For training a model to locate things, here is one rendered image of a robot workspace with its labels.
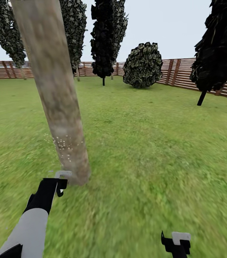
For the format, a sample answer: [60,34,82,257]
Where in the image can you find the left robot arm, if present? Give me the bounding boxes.
[0,171,72,258]

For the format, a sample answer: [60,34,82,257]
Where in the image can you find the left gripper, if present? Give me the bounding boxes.
[56,178,68,190]

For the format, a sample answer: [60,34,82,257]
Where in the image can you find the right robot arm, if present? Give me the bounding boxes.
[161,231,192,258]

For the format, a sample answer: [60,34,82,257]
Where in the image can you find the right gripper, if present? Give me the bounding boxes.
[161,231,190,257]

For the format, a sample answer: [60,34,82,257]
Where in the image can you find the pesticide atomizer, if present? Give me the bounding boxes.
[56,189,64,197]

